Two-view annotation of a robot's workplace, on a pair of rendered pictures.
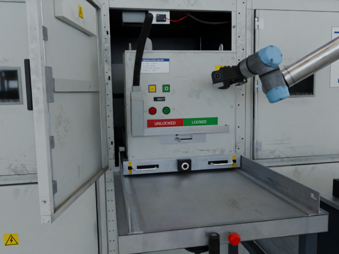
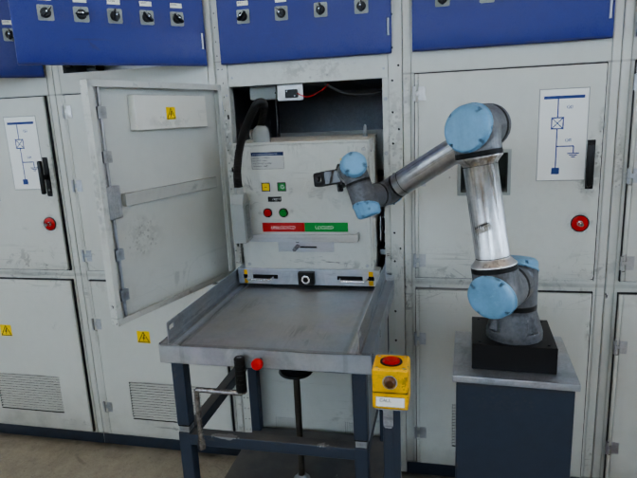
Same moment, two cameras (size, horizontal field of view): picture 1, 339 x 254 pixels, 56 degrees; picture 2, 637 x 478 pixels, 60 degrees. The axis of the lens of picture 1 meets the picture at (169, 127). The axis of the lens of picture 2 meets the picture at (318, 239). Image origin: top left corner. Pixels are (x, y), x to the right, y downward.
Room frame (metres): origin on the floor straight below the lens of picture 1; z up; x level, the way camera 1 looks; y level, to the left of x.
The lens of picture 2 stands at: (-0.39, -0.90, 1.45)
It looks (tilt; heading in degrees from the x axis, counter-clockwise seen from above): 13 degrees down; 24
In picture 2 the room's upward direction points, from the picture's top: 3 degrees counter-clockwise
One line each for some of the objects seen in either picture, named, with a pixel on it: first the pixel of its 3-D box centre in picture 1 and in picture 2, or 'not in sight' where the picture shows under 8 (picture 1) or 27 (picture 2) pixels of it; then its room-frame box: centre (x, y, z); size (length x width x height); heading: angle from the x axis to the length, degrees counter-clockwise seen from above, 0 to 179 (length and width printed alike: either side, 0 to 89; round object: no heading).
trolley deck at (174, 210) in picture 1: (196, 194); (292, 315); (1.18, -0.10, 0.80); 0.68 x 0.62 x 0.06; 11
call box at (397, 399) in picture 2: not in sight; (391, 381); (0.73, -0.57, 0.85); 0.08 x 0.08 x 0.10; 11
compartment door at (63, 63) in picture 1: (74, 88); (169, 193); (1.15, 0.34, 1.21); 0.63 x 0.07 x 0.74; 176
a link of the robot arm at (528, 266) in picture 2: not in sight; (515, 279); (1.16, -0.80, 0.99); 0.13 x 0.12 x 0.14; 166
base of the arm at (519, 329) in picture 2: not in sight; (514, 318); (1.16, -0.80, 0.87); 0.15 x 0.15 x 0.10
